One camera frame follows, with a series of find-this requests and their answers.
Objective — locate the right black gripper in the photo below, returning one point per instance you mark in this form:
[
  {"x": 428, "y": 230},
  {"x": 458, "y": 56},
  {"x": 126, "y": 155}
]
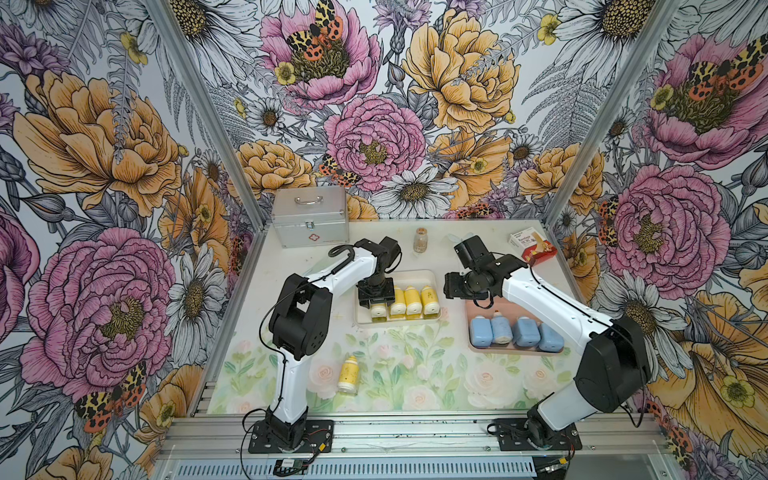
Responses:
[{"x": 452, "y": 288}]

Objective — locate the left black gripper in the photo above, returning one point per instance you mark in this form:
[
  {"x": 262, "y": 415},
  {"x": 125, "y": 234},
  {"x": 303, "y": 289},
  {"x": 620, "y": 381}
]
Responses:
[{"x": 387, "y": 297}]

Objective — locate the yellow sharpener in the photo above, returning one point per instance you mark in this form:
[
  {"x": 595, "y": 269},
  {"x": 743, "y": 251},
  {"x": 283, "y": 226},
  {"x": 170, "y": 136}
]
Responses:
[
  {"x": 430, "y": 304},
  {"x": 414, "y": 306},
  {"x": 379, "y": 312},
  {"x": 348, "y": 381},
  {"x": 398, "y": 308}
]

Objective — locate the white rectangular tray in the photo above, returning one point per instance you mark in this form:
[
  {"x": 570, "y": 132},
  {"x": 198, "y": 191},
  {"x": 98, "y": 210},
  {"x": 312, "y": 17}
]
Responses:
[{"x": 415, "y": 278}]

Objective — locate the blue sharpener with white nozzle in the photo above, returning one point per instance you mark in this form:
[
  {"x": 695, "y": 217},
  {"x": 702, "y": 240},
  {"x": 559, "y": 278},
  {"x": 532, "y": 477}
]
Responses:
[{"x": 502, "y": 333}]

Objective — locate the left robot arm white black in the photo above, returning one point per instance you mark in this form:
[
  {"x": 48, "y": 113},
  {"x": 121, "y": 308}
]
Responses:
[{"x": 300, "y": 320}]

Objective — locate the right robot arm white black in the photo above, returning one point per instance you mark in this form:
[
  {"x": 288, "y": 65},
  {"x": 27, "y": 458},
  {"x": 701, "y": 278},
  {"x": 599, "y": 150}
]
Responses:
[{"x": 614, "y": 362}]

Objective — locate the red white cardboard box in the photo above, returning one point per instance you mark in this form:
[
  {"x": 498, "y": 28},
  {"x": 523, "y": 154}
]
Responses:
[{"x": 535, "y": 247}]

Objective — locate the pink rectangular tray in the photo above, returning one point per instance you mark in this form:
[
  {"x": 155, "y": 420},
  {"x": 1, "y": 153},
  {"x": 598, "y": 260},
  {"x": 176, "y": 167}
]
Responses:
[{"x": 512, "y": 312}]

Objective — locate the small glass bottle brown cap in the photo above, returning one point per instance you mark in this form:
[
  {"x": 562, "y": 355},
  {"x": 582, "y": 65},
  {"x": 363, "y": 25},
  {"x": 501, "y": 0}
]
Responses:
[{"x": 420, "y": 243}]

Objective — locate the silver aluminium first aid case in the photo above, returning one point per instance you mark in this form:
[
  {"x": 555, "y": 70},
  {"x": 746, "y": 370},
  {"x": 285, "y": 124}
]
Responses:
[{"x": 311, "y": 216}]

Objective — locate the right aluminium corner post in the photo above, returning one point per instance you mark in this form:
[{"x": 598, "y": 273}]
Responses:
[{"x": 645, "y": 49}]

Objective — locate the aluminium corner post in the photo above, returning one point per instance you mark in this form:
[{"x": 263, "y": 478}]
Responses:
[
  {"x": 172, "y": 37},
  {"x": 645, "y": 49}
]

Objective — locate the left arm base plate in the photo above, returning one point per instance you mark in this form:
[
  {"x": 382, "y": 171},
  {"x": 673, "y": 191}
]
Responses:
[{"x": 304, "y": 437}]

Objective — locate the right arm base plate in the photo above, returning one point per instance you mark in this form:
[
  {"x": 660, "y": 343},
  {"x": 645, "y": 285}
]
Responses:
[{"x": 510, "y": 435}]

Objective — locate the aluminium front rail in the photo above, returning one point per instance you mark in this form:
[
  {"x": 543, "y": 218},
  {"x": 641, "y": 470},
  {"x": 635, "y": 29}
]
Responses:
[{"x": 418, "y": 434}]

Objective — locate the left aluminium corner post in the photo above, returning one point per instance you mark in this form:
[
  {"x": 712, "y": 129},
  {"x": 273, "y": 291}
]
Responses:
[{"x": 172, "y": 37}]

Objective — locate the white vented cable duct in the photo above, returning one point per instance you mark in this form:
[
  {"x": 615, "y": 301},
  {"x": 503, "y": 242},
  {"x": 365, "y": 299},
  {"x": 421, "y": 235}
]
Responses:
[{"x": 365, "y": 468}]

